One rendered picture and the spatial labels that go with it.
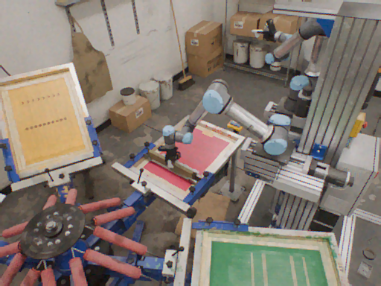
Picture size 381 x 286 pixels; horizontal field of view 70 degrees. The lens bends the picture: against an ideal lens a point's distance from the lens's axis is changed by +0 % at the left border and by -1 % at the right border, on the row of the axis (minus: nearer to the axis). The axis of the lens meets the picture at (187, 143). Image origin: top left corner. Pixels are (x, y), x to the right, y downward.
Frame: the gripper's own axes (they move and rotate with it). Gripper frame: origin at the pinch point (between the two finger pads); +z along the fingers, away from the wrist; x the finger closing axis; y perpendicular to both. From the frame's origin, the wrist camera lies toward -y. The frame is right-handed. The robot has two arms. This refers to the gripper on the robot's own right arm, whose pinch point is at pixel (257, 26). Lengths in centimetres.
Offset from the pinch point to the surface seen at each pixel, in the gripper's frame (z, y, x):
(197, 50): 221, 129, 80
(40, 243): -62, 9, -199
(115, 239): -70, 28, -171
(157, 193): -48, 45, -137
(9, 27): 163, -19, -161
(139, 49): 213, 79, -24
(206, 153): -30, 61, -85
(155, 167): -19, 56, -125
